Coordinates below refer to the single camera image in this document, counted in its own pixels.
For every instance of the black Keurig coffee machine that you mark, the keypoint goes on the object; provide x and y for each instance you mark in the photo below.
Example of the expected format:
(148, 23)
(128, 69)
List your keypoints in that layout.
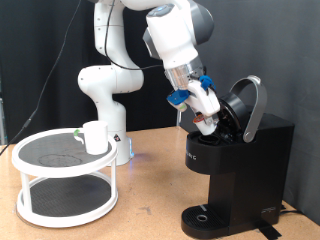
(253, 166)

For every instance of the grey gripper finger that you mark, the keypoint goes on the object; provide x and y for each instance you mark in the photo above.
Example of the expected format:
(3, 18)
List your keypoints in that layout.
(213, 120)

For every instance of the white mug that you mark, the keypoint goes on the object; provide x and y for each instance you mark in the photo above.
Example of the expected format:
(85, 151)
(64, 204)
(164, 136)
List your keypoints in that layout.
(96, 138)

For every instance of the grey frame post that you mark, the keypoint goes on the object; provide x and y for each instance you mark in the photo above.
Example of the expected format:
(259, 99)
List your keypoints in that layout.
(2, 123)

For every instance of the grey backdrop panel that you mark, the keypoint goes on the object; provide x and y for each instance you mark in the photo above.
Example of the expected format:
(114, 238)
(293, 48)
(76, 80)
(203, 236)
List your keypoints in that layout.
(266, 40)

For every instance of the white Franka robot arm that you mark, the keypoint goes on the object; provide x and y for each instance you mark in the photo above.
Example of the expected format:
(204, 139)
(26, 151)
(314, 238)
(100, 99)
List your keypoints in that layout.
(110, 80)

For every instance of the white two-tier turntable stand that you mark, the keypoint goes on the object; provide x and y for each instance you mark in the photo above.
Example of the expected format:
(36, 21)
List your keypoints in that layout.
(63, 171)

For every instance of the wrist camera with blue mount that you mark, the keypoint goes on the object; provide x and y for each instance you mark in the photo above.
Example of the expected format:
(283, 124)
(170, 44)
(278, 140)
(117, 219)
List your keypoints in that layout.
(178, 96)

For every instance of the grey metal pole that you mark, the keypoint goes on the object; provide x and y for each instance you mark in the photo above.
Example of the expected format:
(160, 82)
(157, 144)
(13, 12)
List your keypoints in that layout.
(179, 118)

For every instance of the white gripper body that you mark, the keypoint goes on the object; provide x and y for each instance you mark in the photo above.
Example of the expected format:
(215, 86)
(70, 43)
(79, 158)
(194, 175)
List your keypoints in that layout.
(205, 100)

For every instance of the black backdrop curtain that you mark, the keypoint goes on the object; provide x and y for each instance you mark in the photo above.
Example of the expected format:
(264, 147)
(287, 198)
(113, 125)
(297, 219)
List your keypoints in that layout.
(26, 33)

